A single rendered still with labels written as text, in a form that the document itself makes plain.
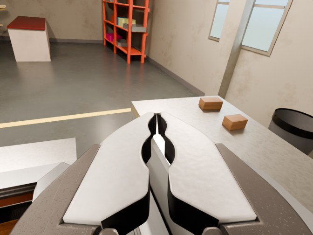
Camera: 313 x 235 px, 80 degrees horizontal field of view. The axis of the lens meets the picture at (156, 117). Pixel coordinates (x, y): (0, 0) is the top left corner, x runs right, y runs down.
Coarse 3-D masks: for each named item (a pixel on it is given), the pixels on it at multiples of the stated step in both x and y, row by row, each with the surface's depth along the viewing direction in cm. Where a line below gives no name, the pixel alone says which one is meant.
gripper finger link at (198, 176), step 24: (168, 120) 11; (168, 144) 10; (192, 144) 9; (192, 168) 8; (216, 168) 8; (168, 192) 8; (192, 192) 7; (216, 192) 7; (240, 192) 7; (192, 216) 7; (216, 216) 6; (240, 216) 6
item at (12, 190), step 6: (18, 186) 74; (24, 186) 75; (30, 186) 75; (0, 192) 72; (6, 192) 72; (12, 192) 73; (18, 192) 74; (24, 192) 74; (30, 192) 76; (0, 198) 72; (6, 198) 73; (138, 228) 66; (138, 234) 64
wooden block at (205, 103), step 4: (200, 100) 107; (204, 100) 104; (208, 100) 105; (212, 100) 106; (216, 100) 106; (220, 100) 107; (200, 104) 107; (204, 104) 103; (208, 104) 104; (212, 104) 105; (216, 104) 106; (220, 104) 107; (204, 108) 105; (208, 108) 106; (212, 108) 106; (216, 108) 107; (220, 108) 108
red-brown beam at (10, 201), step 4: (16, 196) 76; (20, 196) 76; (24, 196) 77; (28, 196) 78; (32, 196) 79; (0, 200) 74; (4, 200) 75; (8, 200) 75; (12, 200) 76; (16, 200) 77; (20, 200) 78; (24, 200) 78; (0, 204) 75; (4, 204) 76; (8, 204) 76
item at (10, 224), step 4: (16, 220) 75; (0, 224) 73; (4, 224) 74; (8, 224) 74; (12, 224) 75; (0, 228) 74; (4, 228) 75; (8, 228) 76; (12, 228) 76; (0, 232) 74; (4, 232) 75; (8, 232) 75
